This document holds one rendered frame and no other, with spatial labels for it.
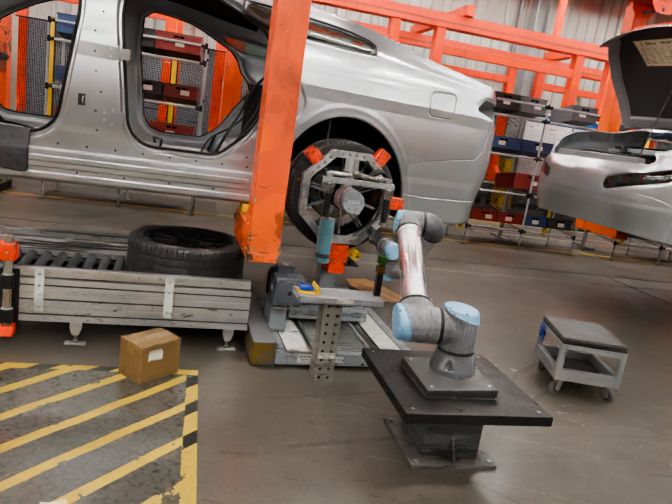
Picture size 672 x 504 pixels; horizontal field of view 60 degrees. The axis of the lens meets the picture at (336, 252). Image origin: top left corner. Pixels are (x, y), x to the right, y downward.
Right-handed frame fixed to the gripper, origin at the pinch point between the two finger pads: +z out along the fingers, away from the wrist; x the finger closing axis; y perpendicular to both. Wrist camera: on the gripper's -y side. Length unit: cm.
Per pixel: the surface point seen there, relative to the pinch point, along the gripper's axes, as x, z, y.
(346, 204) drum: -3.8, -21.6, -31.9
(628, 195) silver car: 185, 42, 125
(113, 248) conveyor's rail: -129, 44, -83
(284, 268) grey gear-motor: -53, -13, -22
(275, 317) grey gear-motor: -74, -24, -7
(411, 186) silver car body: 39.4, 7.5, -5.4
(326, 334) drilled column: -56, -72, -2
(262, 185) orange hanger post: -35, -45, -74
